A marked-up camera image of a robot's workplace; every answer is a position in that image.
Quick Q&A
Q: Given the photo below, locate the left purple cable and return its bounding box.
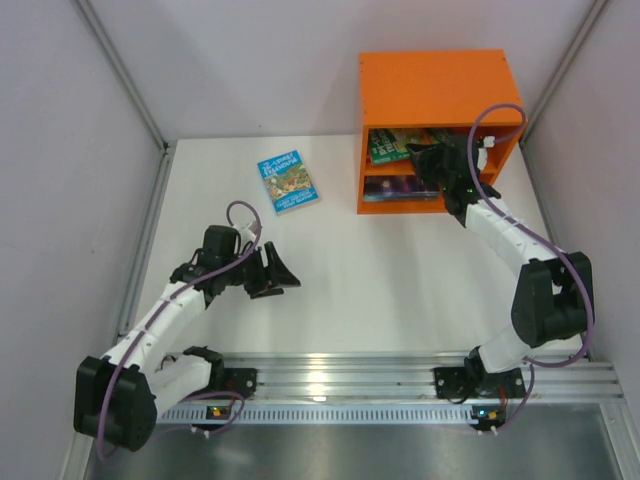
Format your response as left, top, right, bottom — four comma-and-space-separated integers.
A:
97, 200, 264, 460

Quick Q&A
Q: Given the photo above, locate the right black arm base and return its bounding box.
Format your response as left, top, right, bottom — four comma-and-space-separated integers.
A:
432, 348, 526, 404

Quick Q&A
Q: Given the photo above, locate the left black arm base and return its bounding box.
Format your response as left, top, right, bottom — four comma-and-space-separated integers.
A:
174, 346, 258, 400

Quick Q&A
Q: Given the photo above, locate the orange wooden shelf cabinet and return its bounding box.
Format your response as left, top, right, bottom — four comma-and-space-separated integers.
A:
356, 50, 524, 214

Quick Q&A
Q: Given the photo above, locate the teal ocean cover book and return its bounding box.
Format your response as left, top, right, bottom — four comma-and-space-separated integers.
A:
363, 192, 439, 203

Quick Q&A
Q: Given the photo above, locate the aluminium mounting rail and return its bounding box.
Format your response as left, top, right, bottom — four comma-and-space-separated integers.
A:
225, 352, 624, 404

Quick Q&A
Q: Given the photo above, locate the dark purple galaxy book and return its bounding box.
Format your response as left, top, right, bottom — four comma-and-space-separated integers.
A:
363, 175, 440, 196

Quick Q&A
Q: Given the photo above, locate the green treehouse book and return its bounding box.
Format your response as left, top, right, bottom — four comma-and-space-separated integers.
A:
368, 128, 451, 166

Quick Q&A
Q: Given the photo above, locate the slotted grey cable duct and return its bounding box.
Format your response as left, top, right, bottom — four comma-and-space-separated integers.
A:
99, 403, 609, 425

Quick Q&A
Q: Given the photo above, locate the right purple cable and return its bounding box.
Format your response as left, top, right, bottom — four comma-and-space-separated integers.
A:
467, 103, 597, 435

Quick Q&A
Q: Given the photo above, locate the light blue treehouse book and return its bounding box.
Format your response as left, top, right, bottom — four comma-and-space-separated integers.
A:
257, 150, 320, 215

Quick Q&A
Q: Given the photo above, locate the purple cable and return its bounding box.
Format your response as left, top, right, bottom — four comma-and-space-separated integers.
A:
467, 103, 597, 435
97, 200, 264, 460

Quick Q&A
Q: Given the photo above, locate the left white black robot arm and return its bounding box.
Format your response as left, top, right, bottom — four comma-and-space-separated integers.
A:
73, 225, 301, 452

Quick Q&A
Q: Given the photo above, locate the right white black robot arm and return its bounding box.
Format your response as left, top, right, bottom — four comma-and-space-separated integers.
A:
406, 136, 594, 375

